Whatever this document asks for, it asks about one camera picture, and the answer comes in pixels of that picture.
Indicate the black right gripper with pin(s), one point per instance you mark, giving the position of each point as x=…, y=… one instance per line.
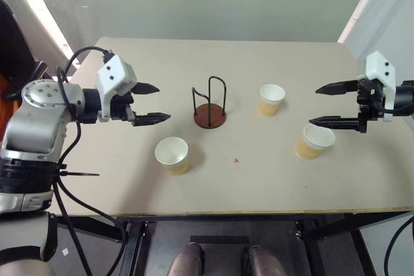
x=370, y=104

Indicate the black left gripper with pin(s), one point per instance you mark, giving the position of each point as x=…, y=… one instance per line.
x=120, y=108

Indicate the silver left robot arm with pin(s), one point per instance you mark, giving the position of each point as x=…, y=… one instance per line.
x=30, y=127

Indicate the tan paper cup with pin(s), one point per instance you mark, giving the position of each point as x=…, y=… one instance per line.
x=178, y=167
x=307, y=150
x=269, y=108

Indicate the black zip tie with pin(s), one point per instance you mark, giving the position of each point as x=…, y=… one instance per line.
x=81, y=174

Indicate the white side panel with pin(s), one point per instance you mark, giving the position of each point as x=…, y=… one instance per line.
x=39, y=4
x=378, y=7

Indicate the small white floor sticker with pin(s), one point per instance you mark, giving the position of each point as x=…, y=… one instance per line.
x=66, y=252

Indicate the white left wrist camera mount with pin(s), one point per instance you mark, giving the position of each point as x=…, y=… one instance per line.
x=116, y=74

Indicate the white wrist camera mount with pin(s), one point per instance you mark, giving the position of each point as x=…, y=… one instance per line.
x=380, y=69
x=116, y=74

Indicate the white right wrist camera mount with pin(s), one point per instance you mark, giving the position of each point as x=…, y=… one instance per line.
x=380, y=69

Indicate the black metal table frame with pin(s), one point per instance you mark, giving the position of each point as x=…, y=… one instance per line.
x=310, y=234

